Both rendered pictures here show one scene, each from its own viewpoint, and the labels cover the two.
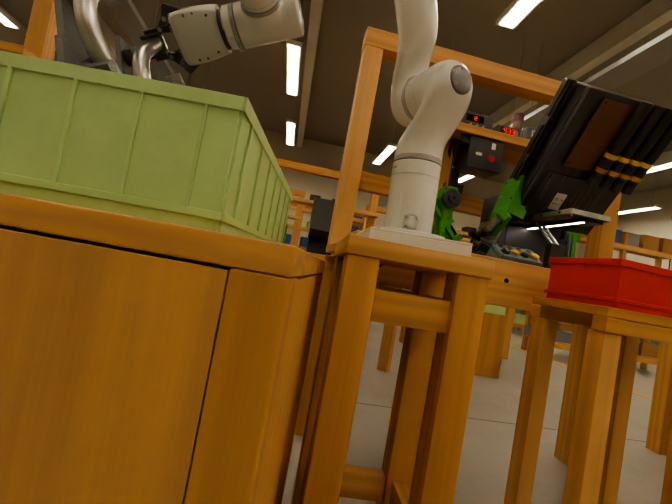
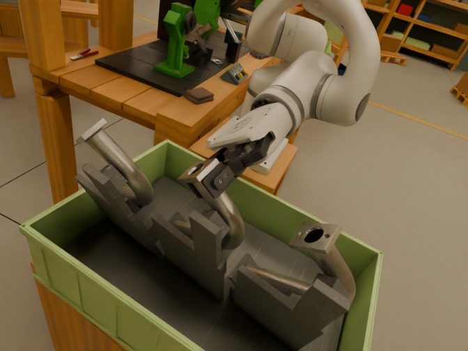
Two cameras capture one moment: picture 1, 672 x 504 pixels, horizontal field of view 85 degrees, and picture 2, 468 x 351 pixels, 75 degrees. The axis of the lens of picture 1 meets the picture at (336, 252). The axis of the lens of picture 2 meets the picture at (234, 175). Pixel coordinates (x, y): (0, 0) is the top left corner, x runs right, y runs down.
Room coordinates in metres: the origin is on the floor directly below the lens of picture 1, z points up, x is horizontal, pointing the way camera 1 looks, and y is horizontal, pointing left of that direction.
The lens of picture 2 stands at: (0.63, 0.75, 1.44)
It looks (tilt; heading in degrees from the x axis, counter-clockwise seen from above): 37 degrees down; 289
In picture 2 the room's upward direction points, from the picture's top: 17 degrees clockwise
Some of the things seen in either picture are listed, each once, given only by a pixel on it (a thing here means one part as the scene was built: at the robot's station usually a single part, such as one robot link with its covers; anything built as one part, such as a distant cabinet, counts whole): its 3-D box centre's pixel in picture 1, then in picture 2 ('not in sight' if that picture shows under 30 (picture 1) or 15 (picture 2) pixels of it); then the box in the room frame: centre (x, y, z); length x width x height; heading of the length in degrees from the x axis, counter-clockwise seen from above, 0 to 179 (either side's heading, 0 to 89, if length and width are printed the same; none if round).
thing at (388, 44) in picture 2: not in sight; (379, 46); (1.00, -7.60, 0.22); 1.20 x 0.80 x 0.44; 47
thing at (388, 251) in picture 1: (402, 258); (246, 152); (0.93, -0.17, 0.83); 0.32 x 0.32 x 0.04; 4
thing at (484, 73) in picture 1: (503, 79); not in sight; (1.86, -0.69, 1.89); 1.50 x 0.09 x 0.09; 99
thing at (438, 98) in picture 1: (432, 116); (287, 59); (0.89, -0.17, 1.19); 0.19 x 0.12 x 0.24; 25
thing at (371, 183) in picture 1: (475, 206); not in sight; (1.93, -0.68, 1.23); 1.30 x 0.05 x 0.09; 99
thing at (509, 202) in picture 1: (512, 202); (210, 0); (1.49, -0.67, 1.17); 0.13 x 0.12 x 0.20; 99
